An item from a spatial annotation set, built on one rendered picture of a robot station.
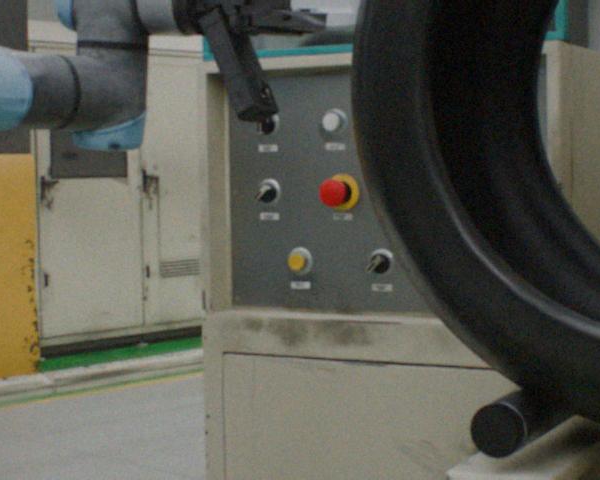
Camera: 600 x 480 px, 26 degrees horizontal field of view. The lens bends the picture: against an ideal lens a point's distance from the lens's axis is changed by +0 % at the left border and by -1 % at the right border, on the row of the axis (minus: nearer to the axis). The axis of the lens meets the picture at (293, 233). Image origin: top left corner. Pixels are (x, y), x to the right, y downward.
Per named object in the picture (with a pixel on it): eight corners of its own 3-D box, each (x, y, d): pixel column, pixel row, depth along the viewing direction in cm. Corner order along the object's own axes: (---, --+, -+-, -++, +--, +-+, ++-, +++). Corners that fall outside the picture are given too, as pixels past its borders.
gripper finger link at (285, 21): (319, 10, 116) (236, 7, 120) (318, 28, 116) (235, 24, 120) (343, 15, 120) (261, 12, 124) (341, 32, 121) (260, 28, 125)
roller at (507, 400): (600, 396, 134) (579, 357, 135) (638, 377, 132) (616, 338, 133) (484, 468, 103) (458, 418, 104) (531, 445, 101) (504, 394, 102)
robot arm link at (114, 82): (28, 145, 131) (32, 36, 130) (110, 145, 140) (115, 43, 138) (79, 152, 126) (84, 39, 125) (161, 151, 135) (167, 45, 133)
